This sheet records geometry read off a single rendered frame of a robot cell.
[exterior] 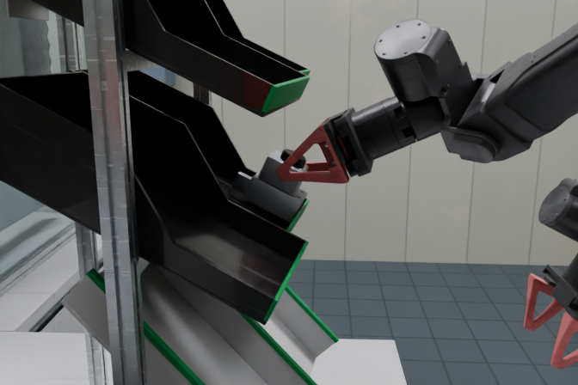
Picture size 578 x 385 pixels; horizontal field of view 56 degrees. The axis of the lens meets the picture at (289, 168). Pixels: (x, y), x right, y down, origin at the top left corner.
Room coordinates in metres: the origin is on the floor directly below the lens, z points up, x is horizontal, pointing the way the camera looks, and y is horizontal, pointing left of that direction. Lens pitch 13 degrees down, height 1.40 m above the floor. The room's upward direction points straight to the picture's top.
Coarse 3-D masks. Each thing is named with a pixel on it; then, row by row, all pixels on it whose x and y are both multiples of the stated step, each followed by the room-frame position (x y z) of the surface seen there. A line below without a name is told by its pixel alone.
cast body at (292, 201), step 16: (272, 160) 0.60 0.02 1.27; (304, 160) 0.61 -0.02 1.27; (240, 176) 0.62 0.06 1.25; (256, 176) 0.60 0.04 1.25; (272, 176) 0.60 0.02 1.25; (256, 192) 0.60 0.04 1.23; (272, 192) 0.59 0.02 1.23; (288, 192) 0.59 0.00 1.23; (304, 192) 0.62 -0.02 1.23; (272, 208) 0.59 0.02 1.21; (288, 208) 0.59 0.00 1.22
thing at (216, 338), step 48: (96, 288) 0.41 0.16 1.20; (144, 288) 0.50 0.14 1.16; (192, 288) 0.53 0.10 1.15; (96, 336) 0.41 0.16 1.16; (144, 336) 0.40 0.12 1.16; (192, 336) 0.49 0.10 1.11; (240, 336) 0.52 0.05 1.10; (192, 384) 0.39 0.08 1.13; (240, 384) 0.48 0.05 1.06; (288, 384) 0.51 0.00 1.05
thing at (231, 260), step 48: (0, 96) 0.42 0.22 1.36; (48, 96) 0.51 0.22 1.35; (0, 144) 0.42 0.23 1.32; (48, 144) 0.41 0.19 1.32; (144, 144) 0.53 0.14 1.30; (192, 144) 0.52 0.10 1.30; (48, 192) 0.42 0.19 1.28; (96, 192) 0.41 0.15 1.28; (144, 192) 0.40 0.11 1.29; (192, 192) 0.52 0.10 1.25; (144, 240) 0.40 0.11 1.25; (192, 240) 0.45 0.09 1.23; (240, 240) 0.49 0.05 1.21; (288, 240) 0.50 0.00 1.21; (240, 288) 0.38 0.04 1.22
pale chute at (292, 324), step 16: (288, 288) 0.66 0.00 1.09; (288, 304) 0.66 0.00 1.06; (304, 304) 0.65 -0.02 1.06; (272, 320) 0.65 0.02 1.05; (288, 320) 0.66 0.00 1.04; (304, 320) 0.65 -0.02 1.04; (320, 320) 0.65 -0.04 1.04; (272, 336) 0.62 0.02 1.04; (288, 336) 0.64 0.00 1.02; (304, 336) 0.65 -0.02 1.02; (320, 336) 0.65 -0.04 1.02; (288, 352) 0.61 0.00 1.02; (304, 352) 0.64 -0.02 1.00; (320, 352) 0.65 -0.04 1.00; (304, 368) 0.61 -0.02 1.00
